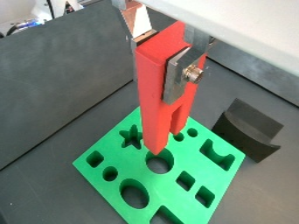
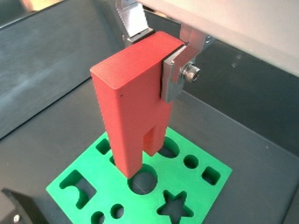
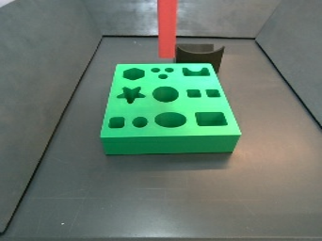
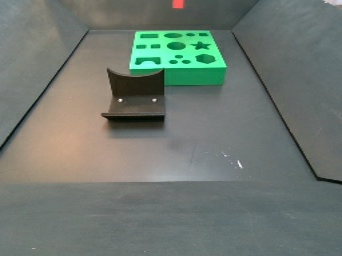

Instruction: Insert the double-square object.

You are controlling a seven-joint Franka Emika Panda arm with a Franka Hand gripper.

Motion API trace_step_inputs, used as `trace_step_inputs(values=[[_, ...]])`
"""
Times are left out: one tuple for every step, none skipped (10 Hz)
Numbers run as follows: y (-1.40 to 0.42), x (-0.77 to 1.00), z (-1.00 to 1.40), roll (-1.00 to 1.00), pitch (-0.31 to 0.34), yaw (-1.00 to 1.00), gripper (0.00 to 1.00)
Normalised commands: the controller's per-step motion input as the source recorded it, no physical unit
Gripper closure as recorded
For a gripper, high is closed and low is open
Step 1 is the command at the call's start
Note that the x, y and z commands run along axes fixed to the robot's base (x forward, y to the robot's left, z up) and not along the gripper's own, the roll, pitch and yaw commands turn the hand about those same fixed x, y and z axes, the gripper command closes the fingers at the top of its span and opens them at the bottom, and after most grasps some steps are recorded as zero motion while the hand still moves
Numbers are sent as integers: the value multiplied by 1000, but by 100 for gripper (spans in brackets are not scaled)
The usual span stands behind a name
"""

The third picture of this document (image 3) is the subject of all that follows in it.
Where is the red double-square peg object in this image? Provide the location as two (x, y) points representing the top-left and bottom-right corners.
(157, 0), (177, 58)

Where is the green shape-sorter block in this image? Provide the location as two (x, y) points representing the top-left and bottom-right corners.
(100, 63), (241, 154)

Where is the black curved holder bracket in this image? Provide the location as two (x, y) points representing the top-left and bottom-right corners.
(175, 43), (225, 72)

